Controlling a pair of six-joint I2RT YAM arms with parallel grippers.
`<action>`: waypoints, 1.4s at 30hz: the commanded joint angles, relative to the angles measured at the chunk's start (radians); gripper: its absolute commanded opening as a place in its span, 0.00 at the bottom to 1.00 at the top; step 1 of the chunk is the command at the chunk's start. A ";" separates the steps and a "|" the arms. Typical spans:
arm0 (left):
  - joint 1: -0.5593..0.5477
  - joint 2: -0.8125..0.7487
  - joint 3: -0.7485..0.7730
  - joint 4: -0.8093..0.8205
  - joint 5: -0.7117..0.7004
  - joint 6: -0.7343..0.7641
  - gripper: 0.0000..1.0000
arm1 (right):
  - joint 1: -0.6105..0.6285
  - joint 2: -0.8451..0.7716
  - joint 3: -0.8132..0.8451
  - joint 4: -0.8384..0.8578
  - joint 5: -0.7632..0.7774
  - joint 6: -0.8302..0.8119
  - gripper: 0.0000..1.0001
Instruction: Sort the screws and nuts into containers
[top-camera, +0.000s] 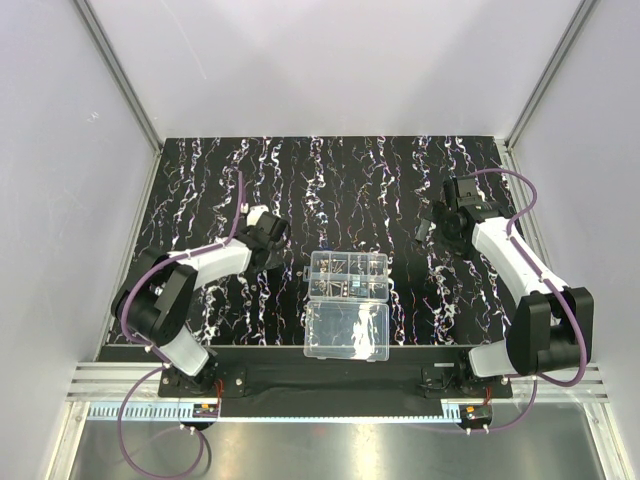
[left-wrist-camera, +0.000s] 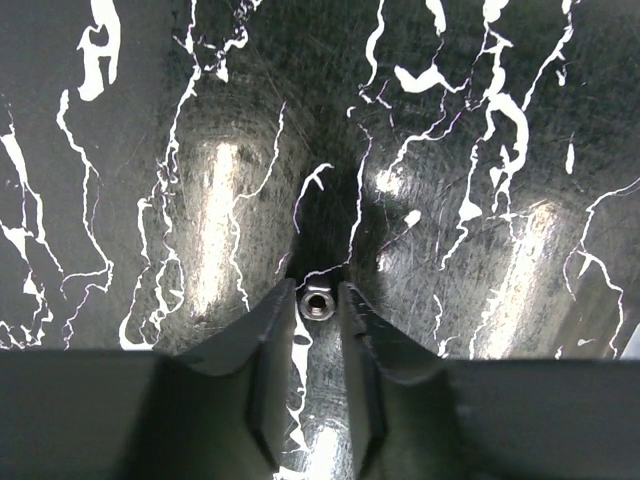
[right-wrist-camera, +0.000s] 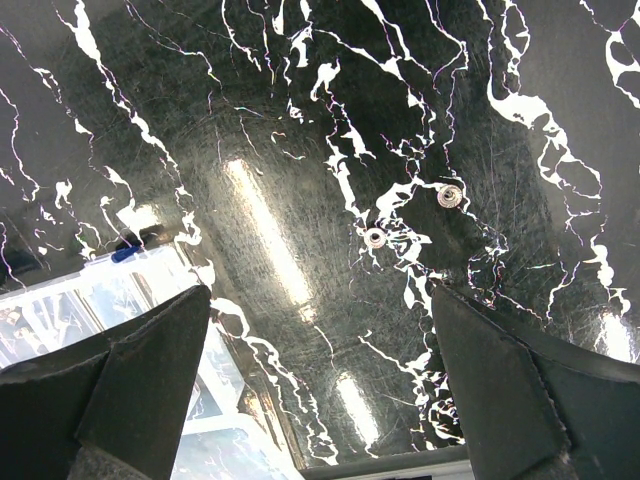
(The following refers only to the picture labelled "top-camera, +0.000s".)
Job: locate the grey cable duct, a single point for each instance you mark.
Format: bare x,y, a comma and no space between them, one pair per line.
428,412

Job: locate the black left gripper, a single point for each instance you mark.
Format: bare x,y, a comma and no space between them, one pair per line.
279,232

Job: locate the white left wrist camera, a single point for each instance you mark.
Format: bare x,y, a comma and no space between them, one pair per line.
254,214

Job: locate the aluminium frame profile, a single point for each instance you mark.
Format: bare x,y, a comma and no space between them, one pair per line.
107,52

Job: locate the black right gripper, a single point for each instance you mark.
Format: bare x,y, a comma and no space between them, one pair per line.
431,228

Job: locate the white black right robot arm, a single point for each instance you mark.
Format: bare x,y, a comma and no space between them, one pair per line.
550,334

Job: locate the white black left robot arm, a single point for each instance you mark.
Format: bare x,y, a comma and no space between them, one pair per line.
153,301

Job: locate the clear plastic organizer box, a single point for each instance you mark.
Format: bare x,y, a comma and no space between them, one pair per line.
341,324

